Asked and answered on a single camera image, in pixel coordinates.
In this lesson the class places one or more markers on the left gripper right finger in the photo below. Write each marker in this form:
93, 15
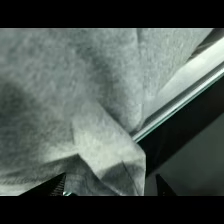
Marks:
163, 188

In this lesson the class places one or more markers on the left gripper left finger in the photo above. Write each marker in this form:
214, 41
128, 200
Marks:
50, 187

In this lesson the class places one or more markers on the grey T-shirt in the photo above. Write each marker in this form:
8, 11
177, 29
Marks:
83, 86

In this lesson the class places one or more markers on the silver frame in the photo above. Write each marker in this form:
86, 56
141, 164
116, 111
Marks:
186, 83

